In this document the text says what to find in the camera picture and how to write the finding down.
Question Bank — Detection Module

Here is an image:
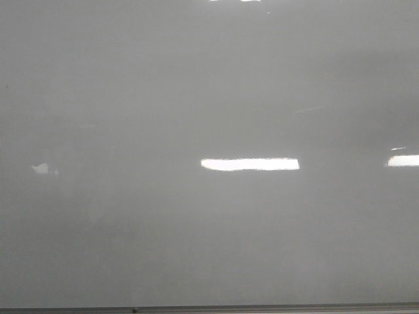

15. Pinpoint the white whiteboard with aluminium frame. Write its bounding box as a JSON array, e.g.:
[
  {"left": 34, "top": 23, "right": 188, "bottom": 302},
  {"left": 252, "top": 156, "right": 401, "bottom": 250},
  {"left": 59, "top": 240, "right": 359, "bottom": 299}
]
[{"left": 1, "top": 1, "right": 418, "bottom": 307}]

